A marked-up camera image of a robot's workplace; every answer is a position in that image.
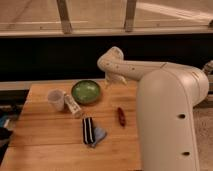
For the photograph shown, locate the dark objects at left edge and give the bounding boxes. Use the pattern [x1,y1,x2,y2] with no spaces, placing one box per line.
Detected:
[0,109,12,164]

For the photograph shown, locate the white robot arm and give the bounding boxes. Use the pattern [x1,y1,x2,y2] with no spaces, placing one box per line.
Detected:
[97,46,209,171]

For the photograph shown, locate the metal window post right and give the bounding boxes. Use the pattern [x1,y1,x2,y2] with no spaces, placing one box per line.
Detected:
[124,0,137,32]

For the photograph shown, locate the metal window post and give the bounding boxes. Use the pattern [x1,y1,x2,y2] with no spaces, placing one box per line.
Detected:
[56,0,72,34]
[124,0,137,32]

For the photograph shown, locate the white plastic cup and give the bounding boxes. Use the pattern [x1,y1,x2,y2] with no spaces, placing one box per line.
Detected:
[47,89,65,111]

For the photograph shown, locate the dark red small object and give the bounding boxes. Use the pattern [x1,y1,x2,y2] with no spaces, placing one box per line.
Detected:
[117,107,126,127]

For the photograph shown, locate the green ceramic bowl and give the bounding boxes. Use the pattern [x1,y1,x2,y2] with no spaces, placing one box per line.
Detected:
[71,80,101,104]

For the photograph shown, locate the white object at right edge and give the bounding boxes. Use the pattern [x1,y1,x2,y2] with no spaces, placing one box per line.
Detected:
[203,60,213,75]

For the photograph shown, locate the white tipped-over bottle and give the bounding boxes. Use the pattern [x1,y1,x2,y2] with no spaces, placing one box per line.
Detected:
[64,94,83,118]

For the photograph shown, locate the metal window post left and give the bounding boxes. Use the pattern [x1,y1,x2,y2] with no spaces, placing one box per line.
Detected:
[56,0,72,34]

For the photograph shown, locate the black striped sponge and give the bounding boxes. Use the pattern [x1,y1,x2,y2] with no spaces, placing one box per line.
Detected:
[82,117,95,144]

